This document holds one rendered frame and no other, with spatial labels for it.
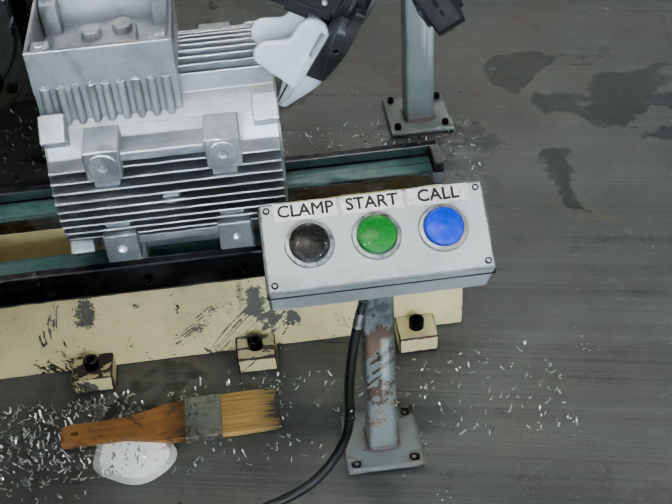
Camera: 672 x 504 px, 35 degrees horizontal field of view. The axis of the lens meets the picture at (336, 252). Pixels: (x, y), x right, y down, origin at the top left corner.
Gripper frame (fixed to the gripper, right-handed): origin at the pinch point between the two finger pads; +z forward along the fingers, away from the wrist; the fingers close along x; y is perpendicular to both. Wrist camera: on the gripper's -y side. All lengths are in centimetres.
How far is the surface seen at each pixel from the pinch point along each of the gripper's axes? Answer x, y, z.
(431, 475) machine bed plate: 19.3, -21.4, 20.8
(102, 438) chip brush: 11.0, 4.4, 34.7
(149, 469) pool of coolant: 14.8, 0.4, 33.1
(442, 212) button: 16.4, -8.6, -3.8
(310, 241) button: 17.3, -0.2, 1.6
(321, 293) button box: 19.3, -2.3, 4.4
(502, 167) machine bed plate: -23.5, -35.7, 12.5
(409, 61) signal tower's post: -34.2, -23.0, 9.0
